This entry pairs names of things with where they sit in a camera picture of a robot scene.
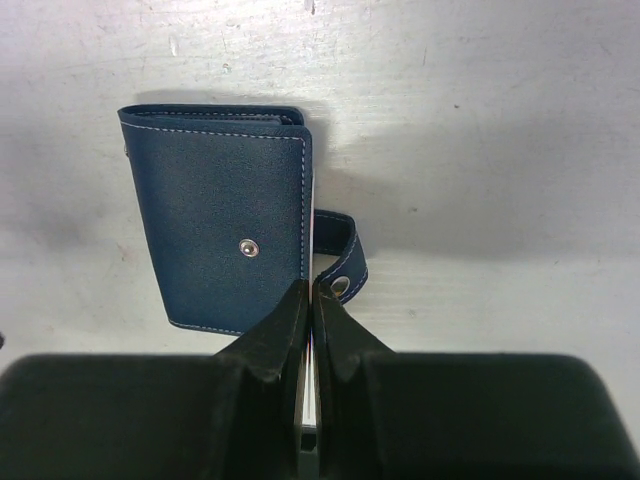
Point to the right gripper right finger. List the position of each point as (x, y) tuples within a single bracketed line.
[(390, 415)]

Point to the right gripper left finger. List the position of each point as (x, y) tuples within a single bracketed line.
[(230, 415)]

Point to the blue leather card holder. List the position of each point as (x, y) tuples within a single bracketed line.
[(226, 196)]

